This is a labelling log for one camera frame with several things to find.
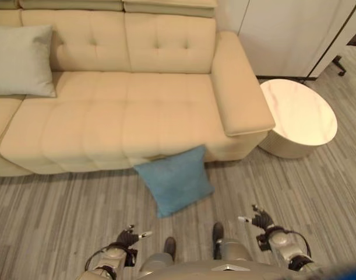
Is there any dark robot foot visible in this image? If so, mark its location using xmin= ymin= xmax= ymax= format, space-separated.
xmin=163 ymin=236 xmax=177 ymax=261
xmin=212 ymin=222 xmax=224 ymax=259

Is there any left dark robot foot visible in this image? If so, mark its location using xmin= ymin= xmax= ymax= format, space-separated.
xmin=163 ymin=236 xmax=177 ymax=261

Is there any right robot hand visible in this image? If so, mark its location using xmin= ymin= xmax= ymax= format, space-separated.
xmin=238 ymin=204 xmax=274 ymax=233

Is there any silver robot body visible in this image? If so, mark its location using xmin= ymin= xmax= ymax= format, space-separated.
xmin=138 ymin=237 xmax=324 ymax=280

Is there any cream leather sofa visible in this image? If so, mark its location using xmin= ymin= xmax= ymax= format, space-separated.
xmin=0 ymin=0 xmax=276 ymax=177

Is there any right dark robot foot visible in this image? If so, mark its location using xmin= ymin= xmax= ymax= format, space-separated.
xmin=212 ymin=222 xmax=224 ymax=259

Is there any blue cushion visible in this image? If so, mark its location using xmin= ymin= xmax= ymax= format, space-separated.
xmin=133 ymin=144 xmax=216 ymax=219

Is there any white partition panel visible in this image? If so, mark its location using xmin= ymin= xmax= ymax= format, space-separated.
xmin=238 ymin=0 xmax=356 ymax=80

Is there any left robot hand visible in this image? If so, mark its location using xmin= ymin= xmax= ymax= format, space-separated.
xmin=116 ymin=224 xmax=153 ymax=248

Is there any round marble side table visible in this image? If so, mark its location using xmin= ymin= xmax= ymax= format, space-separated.
xmin=256 ymin=79 xmax=339 ymax=160

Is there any light grey cushion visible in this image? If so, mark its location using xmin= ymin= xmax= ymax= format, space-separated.
xmin=0 ymin=24 xmax=57 ymax=97

